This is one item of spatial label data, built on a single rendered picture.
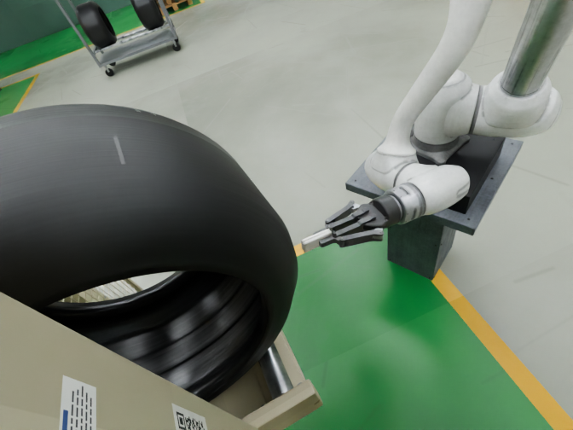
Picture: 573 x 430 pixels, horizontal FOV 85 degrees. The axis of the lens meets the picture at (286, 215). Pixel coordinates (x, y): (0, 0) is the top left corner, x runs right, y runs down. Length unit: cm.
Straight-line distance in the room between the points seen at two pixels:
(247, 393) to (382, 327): 99
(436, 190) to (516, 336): 109
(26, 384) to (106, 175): 19
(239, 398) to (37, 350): 63
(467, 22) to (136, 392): 76
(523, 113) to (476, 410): 112
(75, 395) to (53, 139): 26
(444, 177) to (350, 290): 108
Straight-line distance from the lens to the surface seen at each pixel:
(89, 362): 28
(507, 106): 113
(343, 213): 75
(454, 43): 78
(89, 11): 605
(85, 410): 26
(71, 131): 43
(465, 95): 118
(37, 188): 35
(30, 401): 23
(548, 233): 214
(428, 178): 81
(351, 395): 160
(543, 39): 98
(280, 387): 68
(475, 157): 131
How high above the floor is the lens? 156
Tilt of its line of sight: 46 degrees down
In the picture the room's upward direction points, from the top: 19 degrees counter-clockwise
